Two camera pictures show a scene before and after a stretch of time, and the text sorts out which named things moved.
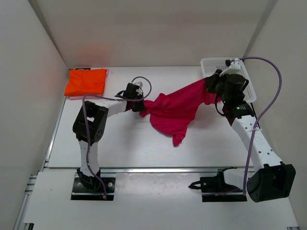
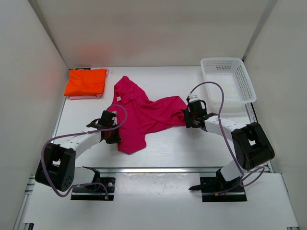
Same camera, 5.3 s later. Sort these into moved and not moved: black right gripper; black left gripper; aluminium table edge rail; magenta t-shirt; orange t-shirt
Moved: black left gripper; black right gripper; magenta t-shirt
Not moved: orange t-shirt; aluminium table edge rail
